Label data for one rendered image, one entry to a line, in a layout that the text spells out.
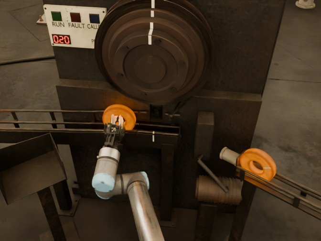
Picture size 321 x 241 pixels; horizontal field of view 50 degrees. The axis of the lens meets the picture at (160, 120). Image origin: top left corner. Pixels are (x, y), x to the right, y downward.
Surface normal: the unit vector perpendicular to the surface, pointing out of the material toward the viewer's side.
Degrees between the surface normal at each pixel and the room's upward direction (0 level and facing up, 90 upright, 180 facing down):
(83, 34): 90
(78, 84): 0
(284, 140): 0
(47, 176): 5
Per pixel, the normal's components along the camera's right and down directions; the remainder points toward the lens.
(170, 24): 0.32, -0.30
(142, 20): -0.24, -0.38
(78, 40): -0.11, 0.65
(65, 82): 0.01, -0.76
